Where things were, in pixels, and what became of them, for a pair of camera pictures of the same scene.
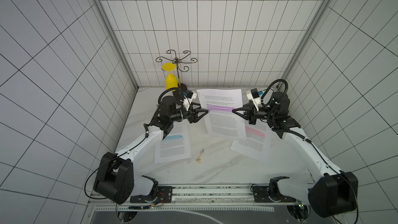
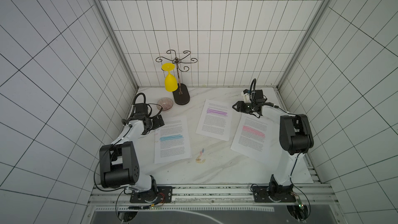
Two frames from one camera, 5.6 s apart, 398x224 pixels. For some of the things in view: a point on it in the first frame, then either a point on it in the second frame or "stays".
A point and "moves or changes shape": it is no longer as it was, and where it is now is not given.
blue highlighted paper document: x=176 y=144 stays
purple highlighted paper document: x=221 y=120 moves or changes shape
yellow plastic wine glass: x=170 y=82 stays
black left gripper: x=195 y=117 -> x=157 y=124
